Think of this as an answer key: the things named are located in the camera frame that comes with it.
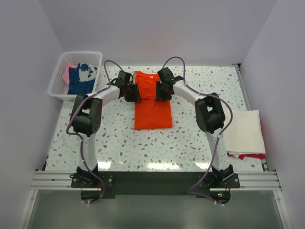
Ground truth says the white plastic laundry basket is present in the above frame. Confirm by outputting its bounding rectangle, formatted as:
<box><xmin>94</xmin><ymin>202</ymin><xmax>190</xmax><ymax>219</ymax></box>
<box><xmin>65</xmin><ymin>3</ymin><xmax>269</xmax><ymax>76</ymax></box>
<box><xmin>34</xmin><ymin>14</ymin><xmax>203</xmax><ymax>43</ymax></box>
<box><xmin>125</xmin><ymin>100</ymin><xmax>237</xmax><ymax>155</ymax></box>
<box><xmin>48</xmin><ymin>51</ymin><xmax>102</xmax><ymax>101</ymax></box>

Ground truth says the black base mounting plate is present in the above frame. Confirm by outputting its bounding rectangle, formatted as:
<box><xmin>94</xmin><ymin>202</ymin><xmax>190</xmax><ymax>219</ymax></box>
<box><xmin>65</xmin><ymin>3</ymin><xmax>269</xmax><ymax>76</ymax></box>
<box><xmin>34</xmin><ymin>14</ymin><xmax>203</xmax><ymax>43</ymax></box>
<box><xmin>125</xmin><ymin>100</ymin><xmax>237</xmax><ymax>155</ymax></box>
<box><xmin>70</xmin><ymin>171</ymin><xmax>241</xmax><ymax>203</ymax></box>

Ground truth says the navy blue printed t shirt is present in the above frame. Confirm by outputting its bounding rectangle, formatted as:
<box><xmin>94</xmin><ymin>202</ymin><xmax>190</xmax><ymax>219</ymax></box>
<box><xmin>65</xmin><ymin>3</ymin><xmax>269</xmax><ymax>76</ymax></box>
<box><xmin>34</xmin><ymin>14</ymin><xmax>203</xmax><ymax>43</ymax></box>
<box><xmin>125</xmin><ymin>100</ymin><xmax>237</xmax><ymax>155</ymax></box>
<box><xmin>67</xmin><ymin>63</ymin><xmax>97</xmax><ymax>94</ymax></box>

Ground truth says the aluminium frame rail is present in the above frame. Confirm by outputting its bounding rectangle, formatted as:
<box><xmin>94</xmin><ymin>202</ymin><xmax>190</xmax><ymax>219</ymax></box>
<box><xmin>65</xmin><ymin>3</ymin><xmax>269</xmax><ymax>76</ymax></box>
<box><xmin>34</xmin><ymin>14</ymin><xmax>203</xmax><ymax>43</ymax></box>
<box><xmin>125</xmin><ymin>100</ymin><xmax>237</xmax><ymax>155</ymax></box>
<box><xmin>30</xmin><ymin>171</ymin><xmax>282</xmax><ymax>191</ymax></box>

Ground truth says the pink t shirt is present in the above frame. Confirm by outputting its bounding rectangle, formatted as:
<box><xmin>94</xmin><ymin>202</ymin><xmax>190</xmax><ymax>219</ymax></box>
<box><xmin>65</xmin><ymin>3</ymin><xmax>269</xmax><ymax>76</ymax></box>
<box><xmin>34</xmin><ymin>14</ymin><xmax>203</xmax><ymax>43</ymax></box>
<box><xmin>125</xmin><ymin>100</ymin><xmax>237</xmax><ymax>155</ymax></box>
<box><xmin>62</xmin><ymin>62</ymin><xmax>71</xmax><ymax>85</ymax></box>

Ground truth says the orange t shirt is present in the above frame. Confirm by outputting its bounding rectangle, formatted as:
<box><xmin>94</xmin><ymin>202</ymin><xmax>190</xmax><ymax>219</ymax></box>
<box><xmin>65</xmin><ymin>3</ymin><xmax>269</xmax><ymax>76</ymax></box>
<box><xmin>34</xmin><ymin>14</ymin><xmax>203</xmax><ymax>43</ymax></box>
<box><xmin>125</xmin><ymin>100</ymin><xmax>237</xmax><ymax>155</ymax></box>
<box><xmin>134</xmin><ymin>71</ymin><xmax>173</xmax><ymax>130</ymax></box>

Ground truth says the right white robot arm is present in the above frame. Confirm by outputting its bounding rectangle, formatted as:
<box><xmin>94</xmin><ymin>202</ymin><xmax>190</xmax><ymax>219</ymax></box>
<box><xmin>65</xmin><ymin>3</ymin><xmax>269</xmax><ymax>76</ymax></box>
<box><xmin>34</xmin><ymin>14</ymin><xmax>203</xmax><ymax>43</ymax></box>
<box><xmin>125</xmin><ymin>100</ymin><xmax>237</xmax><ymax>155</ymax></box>
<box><xmin>156</xmin><ymin>67</ymin><xmax>234</xmax><ymax>187</ymax></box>

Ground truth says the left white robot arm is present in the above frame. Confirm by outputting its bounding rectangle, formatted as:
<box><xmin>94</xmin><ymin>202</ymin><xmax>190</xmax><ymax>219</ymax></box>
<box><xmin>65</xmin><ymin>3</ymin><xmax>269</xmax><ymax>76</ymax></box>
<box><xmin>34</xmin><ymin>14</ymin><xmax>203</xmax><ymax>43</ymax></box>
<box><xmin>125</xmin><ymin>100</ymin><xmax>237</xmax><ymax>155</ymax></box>
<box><xmin>66</xmin><ymin>71</ymin><xmax>141</xmax><ymax>187</ymax></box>

